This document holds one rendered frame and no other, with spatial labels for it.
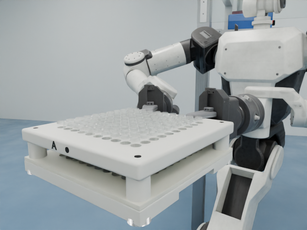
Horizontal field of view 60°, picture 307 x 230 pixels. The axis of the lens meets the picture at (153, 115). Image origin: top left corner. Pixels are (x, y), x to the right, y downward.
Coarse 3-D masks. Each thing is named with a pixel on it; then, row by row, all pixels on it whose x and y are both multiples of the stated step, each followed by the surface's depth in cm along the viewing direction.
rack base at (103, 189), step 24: (48, 168) 38; (72, 168) 37; (168, 168) 37; (192, 168) 37; (216, 168) 41; (72, 192) 35; (96, 192) 32; (120, 192) 30; (168, 192) 31; (120, 216) 29; (144, 216) 28
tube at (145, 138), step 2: (140, 134) 34; (142, 134) 34; (144, 134) 34; (146, 134) 34; (148, 134) 34; (140, 136) 33; (142, 136) 33; (144, 136) 33; (146, 136) 33; (148, 136) 33; (140, 138) 33; (142, 138) 33; (144, 138) 33; (146, 138) 33; (148, 138) 33; (142, 140) 33; (144, 140) 33; (146, 140) 33; (148, 140) 33; (142, 142) 33; (144, 142) 33; (146, 142) 33; (148, 142) 33
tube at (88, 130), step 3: (87, 126) 38; (90, 126) 38; (87, 129) 37; (90, 129) 37; (87, 132) 37; (90, 132) 37; (87, 135) 37; (90, 135) 37; (87, 165) 38; (90, 165) 38; (93, 165) 38
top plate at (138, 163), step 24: (216, 120) 46; (48, 144) 37; (72, 144) 33; (96, 144) 33; (120, 144) 33; (144, 144) 33; (168, 144) 33; (192, 144) 34; (120, 168) 28; (144, 168) 27
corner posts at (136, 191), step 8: (32, 144) 41; (216, 144) 45; (224, 144) 44; (32, 152) 41; (40, 152) 41; (128, 184) 28; (136, 184) 28; (144, 184) 28; (128, 192) 28; (136, 192) 28; (144, 192) 28; (136, 200) 28; (144, 200) 28
